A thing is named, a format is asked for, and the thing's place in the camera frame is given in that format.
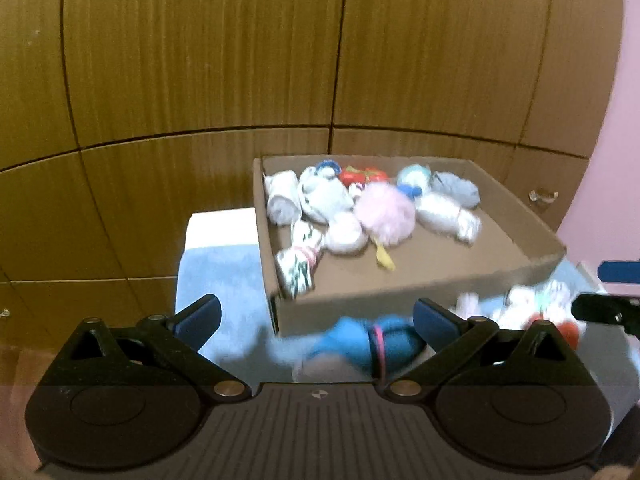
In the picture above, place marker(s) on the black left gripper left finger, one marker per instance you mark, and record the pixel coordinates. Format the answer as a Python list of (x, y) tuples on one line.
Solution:
[(158, 359)]

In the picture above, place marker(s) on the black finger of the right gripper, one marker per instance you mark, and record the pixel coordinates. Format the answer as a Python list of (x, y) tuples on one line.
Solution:
[(612, 310)]

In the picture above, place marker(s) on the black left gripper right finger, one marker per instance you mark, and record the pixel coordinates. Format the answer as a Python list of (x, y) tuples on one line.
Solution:
[(477, 360)]

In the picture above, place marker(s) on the white green patterned sock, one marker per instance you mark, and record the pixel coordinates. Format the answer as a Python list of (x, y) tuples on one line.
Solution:
[(295, 264)]

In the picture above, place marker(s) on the white grey sock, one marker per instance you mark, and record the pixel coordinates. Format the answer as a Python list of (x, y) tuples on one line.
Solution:
[(282, 204)]

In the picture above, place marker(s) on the pink fluffy pompom slipper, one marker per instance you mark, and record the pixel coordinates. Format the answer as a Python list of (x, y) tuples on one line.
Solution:
[(385, 213)]

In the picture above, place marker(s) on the red orange sock bundle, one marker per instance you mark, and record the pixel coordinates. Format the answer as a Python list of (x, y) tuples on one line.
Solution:
[(570, 330)]

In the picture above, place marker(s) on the light blue blanket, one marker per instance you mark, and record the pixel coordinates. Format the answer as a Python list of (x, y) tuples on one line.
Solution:
[(246, 345)]

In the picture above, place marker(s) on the blue white mesh slipper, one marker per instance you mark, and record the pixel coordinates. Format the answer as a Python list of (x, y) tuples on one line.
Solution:
[(355, 350)]

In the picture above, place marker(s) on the white mattress corner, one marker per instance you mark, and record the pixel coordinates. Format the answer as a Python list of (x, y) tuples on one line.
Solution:
[(219, 228)]

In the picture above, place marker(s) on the white ribbed rolled sock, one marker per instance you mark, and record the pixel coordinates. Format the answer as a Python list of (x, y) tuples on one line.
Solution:
[(443, 215)]

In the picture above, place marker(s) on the pale pink rolled sock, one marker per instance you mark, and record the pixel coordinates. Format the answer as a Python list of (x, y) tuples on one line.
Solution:
[(345, 235)]

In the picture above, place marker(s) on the brown cardboard box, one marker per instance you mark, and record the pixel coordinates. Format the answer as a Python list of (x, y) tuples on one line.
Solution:
[(515, 247)]

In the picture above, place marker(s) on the teal white rolled sock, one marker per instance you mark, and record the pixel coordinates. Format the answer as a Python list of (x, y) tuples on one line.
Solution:
[(414, 180)]

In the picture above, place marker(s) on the white blue rolled sock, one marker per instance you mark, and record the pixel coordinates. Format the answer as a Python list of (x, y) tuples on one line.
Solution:
[(322, 194)]

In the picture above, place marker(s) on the red green sock bundle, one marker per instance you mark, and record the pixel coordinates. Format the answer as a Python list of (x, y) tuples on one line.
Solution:
[(363, 176)]

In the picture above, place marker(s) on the wooden wardrobe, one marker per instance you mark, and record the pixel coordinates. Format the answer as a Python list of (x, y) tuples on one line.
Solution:
[(119, 118)]

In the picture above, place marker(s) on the metal drawer handle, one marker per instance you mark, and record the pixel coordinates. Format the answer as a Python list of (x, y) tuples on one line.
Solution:
[(542, 196)]

